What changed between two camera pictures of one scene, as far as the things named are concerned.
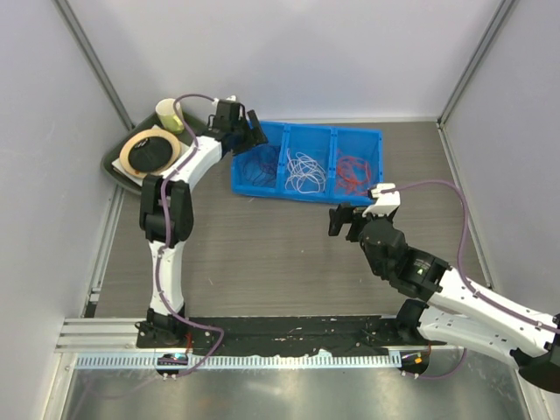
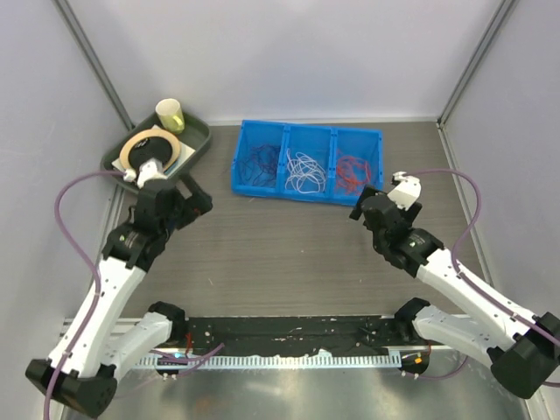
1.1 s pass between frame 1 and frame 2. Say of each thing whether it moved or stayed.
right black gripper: moved
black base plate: stayed
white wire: stayed
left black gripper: moved
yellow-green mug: stayed
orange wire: stayed
